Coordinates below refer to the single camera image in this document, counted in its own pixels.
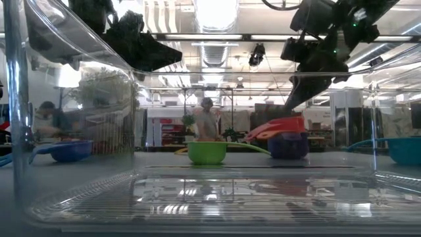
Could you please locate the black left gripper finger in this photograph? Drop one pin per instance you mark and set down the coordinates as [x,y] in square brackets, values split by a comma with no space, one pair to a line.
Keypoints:
[164,56]

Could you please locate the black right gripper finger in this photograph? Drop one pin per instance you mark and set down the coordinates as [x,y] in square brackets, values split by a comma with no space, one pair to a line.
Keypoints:
[302,90]

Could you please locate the red measuring cup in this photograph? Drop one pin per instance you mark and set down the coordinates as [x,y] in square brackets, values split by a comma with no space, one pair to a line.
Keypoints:
[286,124]

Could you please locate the purple measuring cup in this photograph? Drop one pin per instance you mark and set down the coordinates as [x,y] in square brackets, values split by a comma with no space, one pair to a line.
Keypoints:
[287,148]

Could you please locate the yellow measuring cup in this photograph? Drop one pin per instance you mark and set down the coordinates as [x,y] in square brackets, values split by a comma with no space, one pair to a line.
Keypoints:
[180,151]

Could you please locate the green measuring cup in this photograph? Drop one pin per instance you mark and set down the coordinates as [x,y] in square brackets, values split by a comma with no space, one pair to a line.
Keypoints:
[207,153]

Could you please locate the teal measuring cup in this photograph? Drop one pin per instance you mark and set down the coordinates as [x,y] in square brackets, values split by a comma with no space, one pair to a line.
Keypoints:
[404,149]

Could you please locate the blue measuring cup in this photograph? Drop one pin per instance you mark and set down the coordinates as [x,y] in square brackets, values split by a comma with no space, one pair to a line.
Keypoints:
[70,151]

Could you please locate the clear plastic basket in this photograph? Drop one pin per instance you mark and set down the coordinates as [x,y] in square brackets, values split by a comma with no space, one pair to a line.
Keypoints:
[210,197]

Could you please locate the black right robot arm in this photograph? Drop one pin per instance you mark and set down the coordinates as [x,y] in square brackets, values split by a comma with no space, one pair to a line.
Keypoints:
[378,10]

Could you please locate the potted plant in ribbed pot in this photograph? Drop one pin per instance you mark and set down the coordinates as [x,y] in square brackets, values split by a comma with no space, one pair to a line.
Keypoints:
[105,92]

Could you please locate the red shelving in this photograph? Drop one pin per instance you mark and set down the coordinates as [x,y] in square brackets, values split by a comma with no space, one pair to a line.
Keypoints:
[171,131]

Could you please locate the overhead rig crossbar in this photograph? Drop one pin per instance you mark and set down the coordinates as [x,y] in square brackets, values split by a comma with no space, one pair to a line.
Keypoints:
[246,37]

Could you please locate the person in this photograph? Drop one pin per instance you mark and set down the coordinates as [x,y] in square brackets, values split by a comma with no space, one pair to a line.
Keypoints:
[47,121]
[207,121]

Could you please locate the red object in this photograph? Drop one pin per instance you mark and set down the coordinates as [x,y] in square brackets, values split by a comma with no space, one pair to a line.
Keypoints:
[4,126]

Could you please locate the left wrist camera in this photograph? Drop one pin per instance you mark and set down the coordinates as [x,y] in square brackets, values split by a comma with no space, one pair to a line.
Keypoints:
[131,21]

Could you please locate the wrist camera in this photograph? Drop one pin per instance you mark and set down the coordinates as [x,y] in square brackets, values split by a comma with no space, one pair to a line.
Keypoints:
[292,49]
[131,21]

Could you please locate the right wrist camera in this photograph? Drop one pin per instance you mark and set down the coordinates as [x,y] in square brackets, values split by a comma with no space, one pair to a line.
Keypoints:
[292,49]

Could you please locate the silver ventilation duct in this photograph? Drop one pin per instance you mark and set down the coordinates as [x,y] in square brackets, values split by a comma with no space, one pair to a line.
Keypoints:
[213,56]

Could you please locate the black overhead camera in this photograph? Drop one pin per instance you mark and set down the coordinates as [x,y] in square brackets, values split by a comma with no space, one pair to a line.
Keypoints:
[256,56]

